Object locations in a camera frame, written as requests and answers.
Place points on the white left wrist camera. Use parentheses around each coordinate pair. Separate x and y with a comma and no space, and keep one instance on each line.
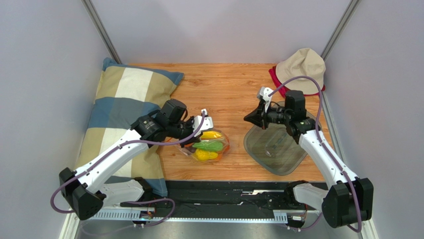
(203,122)

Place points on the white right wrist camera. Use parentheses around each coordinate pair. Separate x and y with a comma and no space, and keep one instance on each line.
(264,94)

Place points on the checked blue beige pillow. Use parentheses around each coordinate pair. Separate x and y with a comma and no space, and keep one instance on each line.
(123,95)

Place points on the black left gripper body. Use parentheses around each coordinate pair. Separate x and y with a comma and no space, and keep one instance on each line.
(182,131)

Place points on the grey plastic fruit tray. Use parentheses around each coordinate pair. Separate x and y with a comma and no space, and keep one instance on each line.
(276,148)

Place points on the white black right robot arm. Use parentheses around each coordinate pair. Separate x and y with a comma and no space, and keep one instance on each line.
(348,199)

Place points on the clear orange zip top bag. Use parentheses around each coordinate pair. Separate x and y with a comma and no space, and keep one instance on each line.
(189,151)

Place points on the aluminium corner post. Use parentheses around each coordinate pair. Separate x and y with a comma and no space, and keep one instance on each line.
(340,27)
(96,19)

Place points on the right aluminium corner post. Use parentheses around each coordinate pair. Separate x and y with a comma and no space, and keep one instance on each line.
(340,27)

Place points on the yellow pear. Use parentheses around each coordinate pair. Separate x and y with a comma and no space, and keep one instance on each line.
(203,155)

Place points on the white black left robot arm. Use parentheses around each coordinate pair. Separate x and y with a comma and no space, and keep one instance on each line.
(85,189)

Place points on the aluminium front rail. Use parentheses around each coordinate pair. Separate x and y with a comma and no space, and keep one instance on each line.
(155,221)

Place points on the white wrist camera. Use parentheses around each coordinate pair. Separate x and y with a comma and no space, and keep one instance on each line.
(203,122)
(264,94)

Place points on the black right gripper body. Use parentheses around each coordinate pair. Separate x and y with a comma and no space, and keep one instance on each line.
(262,116)

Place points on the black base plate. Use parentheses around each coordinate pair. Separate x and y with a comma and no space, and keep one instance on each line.
(232,200)

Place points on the yellow banana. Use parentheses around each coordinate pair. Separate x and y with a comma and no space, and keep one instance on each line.
(211,135)

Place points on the beige bucket hat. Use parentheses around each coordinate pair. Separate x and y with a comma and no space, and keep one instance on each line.
(304,59)

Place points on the left aluminium corner post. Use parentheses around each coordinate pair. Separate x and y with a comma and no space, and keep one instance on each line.
(96,19)

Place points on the green cucumber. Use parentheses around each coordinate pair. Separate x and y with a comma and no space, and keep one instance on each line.
(214,146)

